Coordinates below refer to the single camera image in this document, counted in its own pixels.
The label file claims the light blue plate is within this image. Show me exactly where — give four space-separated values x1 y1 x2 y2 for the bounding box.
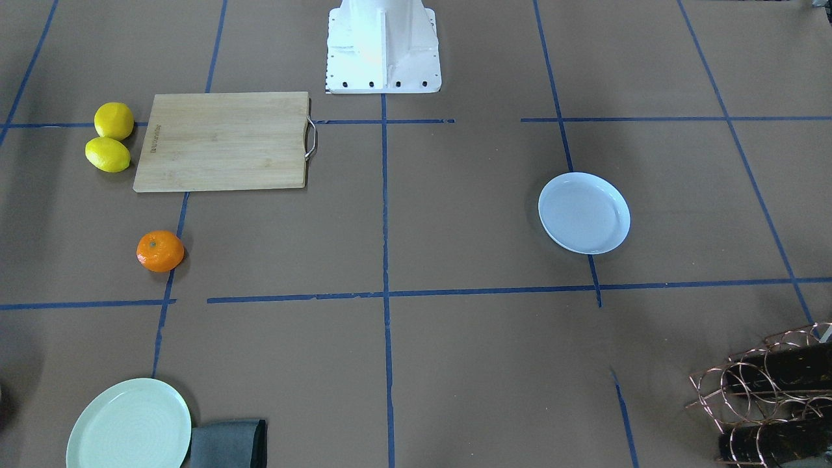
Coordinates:
538 172 632 255

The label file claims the orange mandarin fruit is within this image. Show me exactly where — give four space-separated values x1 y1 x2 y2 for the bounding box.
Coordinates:
136 230 185 273

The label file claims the light green plate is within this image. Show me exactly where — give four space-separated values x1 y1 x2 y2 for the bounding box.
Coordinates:
65 378 191 467

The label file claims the bamboo cutting board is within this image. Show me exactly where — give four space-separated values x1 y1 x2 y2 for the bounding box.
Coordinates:
133 92 317 193

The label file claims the folded grey cloth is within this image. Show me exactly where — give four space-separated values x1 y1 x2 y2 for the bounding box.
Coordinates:
190 419 268 467

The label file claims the lower yellow lemon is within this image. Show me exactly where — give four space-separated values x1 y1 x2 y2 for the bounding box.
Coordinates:
85 136 131 173

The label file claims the yellow lemon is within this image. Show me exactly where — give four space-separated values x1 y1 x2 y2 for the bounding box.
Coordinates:
85 136 131 173
93 103 135 141

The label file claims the upper yellow lemon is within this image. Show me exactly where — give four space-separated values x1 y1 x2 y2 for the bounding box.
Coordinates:
93 103 135 141

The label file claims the dark wine bottle upper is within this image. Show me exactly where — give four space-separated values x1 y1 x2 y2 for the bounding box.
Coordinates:
724 343 831 396

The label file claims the dark wine bottle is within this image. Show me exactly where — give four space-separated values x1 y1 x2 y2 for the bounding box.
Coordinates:
724 343 831 396
717 418 831 467

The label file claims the dark wine bottle lower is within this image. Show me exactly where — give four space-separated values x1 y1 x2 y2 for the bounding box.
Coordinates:
717 418 831 467

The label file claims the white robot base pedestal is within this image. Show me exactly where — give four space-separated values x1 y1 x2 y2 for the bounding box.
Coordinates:
325 1 443 94

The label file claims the copper wire bottle rack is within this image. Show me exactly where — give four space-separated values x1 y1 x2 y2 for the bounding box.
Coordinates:
688 322 831 467

